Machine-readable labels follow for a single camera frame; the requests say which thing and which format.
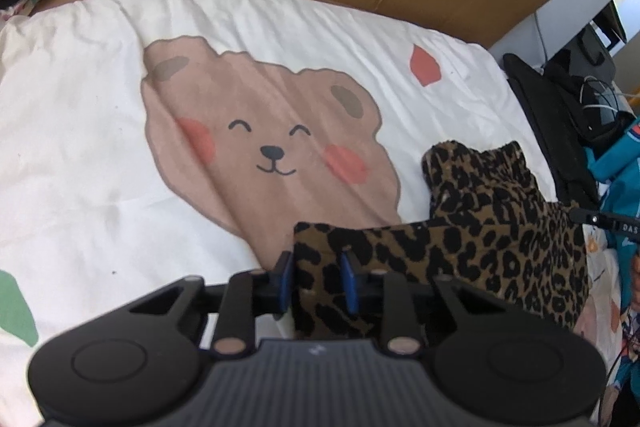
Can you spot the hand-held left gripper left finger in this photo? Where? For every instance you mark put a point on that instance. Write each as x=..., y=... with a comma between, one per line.
x=285, y=287

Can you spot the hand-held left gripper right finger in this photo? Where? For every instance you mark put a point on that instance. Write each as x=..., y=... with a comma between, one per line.
x=348, y=287

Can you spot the leopard print garment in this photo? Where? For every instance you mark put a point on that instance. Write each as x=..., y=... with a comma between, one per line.
x=475, y=247

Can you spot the teal jersey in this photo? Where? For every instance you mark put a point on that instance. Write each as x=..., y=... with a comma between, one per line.
x=620, y=177

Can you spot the black folded garment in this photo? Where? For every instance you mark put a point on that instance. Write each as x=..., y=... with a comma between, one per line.
x=550, y=122

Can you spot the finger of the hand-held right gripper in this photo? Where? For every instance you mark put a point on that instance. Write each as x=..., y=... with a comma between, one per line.
x=590, y=218

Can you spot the white bear print blanket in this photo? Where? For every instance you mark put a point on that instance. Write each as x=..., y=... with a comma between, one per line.
x=100, y=107

